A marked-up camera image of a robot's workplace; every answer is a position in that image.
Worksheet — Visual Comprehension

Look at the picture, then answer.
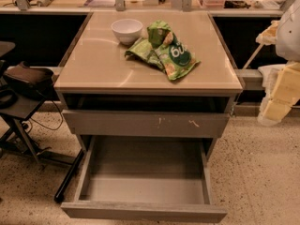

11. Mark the open grey middle drawer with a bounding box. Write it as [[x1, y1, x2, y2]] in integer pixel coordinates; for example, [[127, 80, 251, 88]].
[[61, 136, 227, 223]]

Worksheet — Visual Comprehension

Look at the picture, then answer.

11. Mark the dark folding stand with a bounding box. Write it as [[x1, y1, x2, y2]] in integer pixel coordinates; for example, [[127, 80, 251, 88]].
[[0, 83, 84, 203]]

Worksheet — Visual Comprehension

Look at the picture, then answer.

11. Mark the white bowl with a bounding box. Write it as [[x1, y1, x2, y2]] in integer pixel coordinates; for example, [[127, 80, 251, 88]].
[[111, 19, 143, 45]]

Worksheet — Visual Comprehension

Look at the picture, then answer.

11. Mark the black floor cable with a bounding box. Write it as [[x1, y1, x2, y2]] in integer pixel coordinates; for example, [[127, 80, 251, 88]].
[[22, 91, 65, 132]]

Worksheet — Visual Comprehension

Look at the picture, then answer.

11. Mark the closed grey top drawer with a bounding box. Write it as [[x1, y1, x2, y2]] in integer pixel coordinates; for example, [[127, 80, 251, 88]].
[[63, 110, 229, 138]]

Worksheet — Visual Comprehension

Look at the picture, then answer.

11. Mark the grey drawer cabinet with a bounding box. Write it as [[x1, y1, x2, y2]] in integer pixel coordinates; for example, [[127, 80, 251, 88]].
[[55, 10, 243, 152]]

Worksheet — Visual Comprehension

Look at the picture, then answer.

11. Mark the green jalapeno chip bag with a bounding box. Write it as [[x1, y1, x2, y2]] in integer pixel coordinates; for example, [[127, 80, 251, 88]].
[[125, 20, 172, 70]]

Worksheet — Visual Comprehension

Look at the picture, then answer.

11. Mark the black bag on stand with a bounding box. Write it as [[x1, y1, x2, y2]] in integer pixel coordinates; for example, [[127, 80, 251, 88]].
[[3, 62, 53, 100]]

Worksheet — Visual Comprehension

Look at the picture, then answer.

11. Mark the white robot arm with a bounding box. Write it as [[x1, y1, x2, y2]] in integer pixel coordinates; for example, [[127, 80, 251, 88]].
[[256, 0, 300, 126]]

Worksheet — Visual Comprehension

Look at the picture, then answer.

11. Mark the light green chip bag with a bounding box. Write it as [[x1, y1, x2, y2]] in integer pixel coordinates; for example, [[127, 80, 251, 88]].
[[155, 32, 200, 81]]

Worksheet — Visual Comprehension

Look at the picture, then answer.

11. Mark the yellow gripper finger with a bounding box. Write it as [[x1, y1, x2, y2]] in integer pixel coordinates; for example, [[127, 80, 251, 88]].
[[258, 62, 300, 127], [256, 21, 279, 46]]

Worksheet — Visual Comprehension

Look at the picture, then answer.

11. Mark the white-headed stick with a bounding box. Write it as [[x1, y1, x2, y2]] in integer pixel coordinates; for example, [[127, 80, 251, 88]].
[[242, 44, 264, 69]]

